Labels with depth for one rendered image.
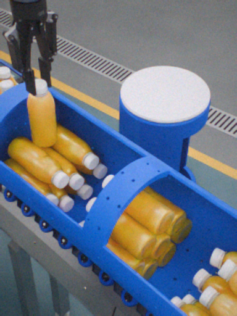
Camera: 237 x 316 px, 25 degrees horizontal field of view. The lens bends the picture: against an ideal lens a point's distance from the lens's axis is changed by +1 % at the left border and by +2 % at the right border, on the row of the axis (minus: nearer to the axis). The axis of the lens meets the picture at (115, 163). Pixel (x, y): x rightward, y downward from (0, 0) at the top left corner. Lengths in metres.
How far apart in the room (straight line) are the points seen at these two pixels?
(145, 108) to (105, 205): 0.56
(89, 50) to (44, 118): 2.45
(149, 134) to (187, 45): 2.23
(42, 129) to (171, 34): 2.66
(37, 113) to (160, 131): 0.45
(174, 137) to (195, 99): 0.14
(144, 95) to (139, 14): 2.48
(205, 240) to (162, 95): 0.54
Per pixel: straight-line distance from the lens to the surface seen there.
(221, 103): 3.36
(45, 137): 1.37
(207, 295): 1.14
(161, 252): 1.28
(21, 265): 1.88
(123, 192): 1.14
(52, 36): 1.26
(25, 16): 1.17
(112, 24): 4.03
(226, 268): 1.13
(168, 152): 1.68
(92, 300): 1.41
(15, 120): 1.47
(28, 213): 1.46
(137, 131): 1.65
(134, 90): 1.71
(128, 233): 1.19
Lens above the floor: 2.08
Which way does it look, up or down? 45 degrees down
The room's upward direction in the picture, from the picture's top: straight up
